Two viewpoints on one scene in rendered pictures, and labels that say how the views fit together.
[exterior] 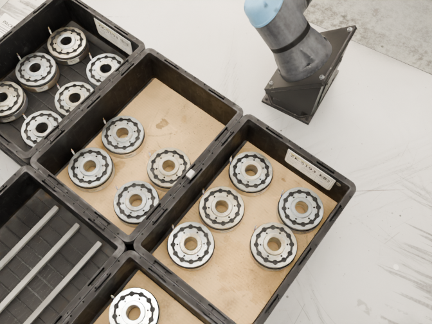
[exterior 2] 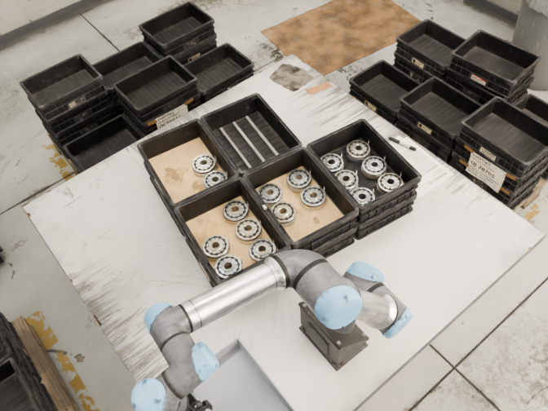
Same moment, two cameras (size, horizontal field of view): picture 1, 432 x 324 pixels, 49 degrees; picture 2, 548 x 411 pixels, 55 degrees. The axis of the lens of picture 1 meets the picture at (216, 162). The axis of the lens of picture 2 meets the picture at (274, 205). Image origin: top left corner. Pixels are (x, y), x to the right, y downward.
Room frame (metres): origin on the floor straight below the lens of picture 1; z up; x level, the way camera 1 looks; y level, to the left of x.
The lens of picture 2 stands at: (0.99, -1.00, 2.55)
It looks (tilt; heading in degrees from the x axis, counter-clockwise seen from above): 53 degrees down; 118
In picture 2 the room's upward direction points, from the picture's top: 5 degrees counter-clockwise
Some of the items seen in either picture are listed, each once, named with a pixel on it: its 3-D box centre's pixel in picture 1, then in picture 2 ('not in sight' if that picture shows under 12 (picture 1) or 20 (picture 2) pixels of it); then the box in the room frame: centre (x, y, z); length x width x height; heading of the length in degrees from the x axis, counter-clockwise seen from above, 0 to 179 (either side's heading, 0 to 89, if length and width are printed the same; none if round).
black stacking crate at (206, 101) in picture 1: (143, 148); (298, 201); (0.48, 0.17, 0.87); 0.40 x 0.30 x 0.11; 144
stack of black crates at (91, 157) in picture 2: not in sight; (110, 156); (-0.88, 0.51, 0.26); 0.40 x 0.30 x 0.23; 62
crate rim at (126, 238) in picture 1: (140, 137); (298, 194); (0.48, 0.17, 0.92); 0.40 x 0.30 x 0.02; 144
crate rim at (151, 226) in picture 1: (247, 216); (231, 227); (0.30, -0.07, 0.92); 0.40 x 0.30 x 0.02; 144
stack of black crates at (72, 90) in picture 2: not in sight; (74, 108); (-1.24, 0.70, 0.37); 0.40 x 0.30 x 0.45; 63
